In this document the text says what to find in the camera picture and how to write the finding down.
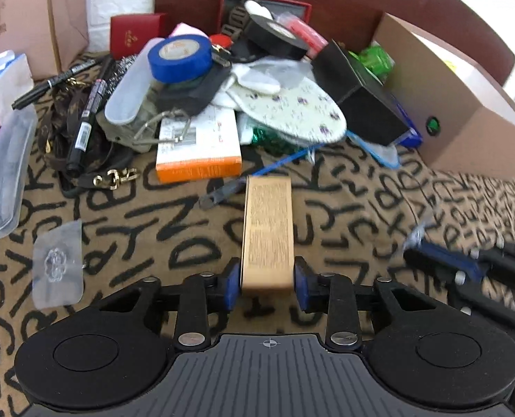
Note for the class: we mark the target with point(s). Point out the frosted plastic tube case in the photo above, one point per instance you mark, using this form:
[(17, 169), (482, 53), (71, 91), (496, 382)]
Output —
[(125, 102)]

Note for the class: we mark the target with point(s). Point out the orange white box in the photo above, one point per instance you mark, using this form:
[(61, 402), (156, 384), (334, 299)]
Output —
[(205, 147)]

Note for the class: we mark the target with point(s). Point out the green plastic toy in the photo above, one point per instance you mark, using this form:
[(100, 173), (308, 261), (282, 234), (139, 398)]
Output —
[(376, 60)]

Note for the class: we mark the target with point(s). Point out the small red jewelry box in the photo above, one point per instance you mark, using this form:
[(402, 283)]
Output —
[(130, 32)]

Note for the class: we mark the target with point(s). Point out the dark red headboard panel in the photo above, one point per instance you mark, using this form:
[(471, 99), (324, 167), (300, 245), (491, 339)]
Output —
[(327, 0)]

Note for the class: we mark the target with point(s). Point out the blue medicine box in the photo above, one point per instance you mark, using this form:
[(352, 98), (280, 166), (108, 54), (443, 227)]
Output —
[(413, 139)]

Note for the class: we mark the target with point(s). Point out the letter pattern table cloth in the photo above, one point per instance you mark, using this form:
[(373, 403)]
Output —
[(350, 216)]

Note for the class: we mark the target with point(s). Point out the gold rectangular box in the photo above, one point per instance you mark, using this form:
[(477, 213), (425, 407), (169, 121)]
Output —
[(267, 255)]

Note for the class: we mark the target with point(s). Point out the black electrical tape roll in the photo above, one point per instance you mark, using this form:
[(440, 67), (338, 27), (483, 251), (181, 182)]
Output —
[(274, 38)]

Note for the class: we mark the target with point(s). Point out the brown cardboard storage box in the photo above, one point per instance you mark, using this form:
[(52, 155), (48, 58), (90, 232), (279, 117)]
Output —
[(466, 119)]

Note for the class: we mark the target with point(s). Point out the clear plastic case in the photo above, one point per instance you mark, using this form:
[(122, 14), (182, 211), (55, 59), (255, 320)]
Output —
[(17, 134)]

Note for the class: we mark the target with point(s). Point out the brown paper shopping bag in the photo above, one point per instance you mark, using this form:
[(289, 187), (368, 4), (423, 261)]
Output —
[(50, 33)]

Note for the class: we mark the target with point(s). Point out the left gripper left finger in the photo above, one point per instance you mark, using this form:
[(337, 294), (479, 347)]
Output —
[(205, 301)]

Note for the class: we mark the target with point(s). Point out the blue tape roll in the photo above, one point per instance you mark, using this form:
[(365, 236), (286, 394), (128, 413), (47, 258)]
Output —
[(180, 58)]

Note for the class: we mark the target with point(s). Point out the black marker pen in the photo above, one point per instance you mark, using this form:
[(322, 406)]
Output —
[(37, 92)]

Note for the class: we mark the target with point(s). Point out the red open gift box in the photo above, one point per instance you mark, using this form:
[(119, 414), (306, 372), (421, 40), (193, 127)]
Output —
[(235, 15)]

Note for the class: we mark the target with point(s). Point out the black marker with barcode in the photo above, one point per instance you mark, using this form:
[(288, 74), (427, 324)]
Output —
[(74, 164)]

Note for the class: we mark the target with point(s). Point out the clear adhesive hook pad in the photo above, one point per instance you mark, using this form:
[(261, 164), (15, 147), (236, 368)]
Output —
[(57, 267)]

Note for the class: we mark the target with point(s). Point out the floral white insole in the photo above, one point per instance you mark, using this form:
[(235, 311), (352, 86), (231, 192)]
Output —
[(305, 113)]

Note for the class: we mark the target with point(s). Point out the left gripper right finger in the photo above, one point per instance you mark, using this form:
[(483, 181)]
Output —
[(333, 295)]

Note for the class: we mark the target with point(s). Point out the black product box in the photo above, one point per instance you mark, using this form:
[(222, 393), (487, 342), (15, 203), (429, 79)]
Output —
[(370, 110)]

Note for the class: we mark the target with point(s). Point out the pink plastic item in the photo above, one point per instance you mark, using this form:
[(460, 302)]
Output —
[(185, 29)]

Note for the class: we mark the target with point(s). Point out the blue tissue pack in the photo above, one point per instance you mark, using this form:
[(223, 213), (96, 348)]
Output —
[(15, 80)]

